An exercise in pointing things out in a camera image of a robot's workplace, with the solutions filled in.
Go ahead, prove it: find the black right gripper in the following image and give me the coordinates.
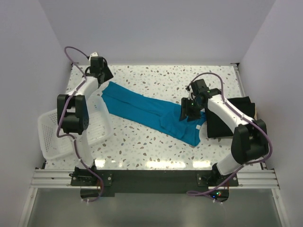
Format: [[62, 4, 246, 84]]
[[179, 97, 205, 122]]

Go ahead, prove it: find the blue t shirt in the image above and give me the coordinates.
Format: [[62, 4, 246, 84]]
[[102, 82, 206, 147]]

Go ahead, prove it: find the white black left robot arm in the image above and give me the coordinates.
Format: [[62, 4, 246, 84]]
[[56, 56, 113, 188]]

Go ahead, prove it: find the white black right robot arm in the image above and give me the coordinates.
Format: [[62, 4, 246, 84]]
[[179, 79, 269, 186]]

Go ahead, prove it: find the black folded t shirt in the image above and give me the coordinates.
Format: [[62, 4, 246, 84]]
[[205, 96, 255, 138]]

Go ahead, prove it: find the white plastic basket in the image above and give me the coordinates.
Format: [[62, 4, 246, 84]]
[[38, 96, 113, 160]]

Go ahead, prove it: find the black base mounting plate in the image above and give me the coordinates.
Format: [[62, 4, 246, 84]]
[[69, 168, 239, 199]]

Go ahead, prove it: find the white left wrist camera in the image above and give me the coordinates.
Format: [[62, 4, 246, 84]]
[[89, 52, 98, 58]]

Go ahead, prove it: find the aluminium extrusion rail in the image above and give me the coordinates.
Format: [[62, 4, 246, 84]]
[[30, 169, 73, 189]]

